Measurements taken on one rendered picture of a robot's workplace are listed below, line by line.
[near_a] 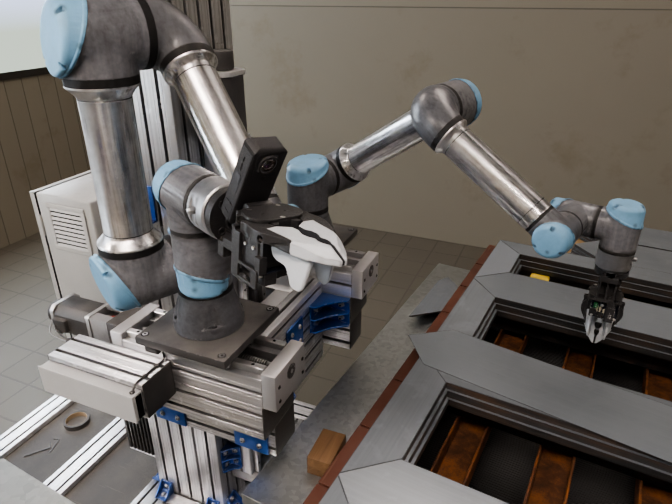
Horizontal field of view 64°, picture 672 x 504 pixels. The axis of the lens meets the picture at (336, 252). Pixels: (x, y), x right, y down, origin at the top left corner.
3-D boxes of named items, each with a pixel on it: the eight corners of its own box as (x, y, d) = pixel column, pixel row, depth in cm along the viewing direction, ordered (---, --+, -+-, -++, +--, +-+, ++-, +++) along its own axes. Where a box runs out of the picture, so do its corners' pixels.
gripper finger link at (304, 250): (338, 305, 55) (285, 272, 61) (345, 251, 53) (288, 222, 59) (315, 312, 53) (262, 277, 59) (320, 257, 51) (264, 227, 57)
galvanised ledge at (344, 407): (486, 280, 215) (487, 274, 214) (318, 542, 113) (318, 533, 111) (438, 269, 224) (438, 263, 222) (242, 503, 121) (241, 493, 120)
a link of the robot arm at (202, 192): (238, 173, 72) (181, 178, 67) (257, 181, 69) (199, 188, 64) (236, 226, 75) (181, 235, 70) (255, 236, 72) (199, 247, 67)
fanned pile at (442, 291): (477, 284, 206) (479, 275, 204) (443, 336, 175) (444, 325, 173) (446, 277, 211) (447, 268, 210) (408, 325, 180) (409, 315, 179)
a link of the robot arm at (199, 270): (258, 284, 83) (255, 218, 78) (193, 309, 77) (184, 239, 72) (231, 266, 89) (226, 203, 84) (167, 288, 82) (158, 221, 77)
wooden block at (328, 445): (323, 442, 134) (323, 427, 131) (346, 449, 132) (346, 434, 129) (306, 473, 125) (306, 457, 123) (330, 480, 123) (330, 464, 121)
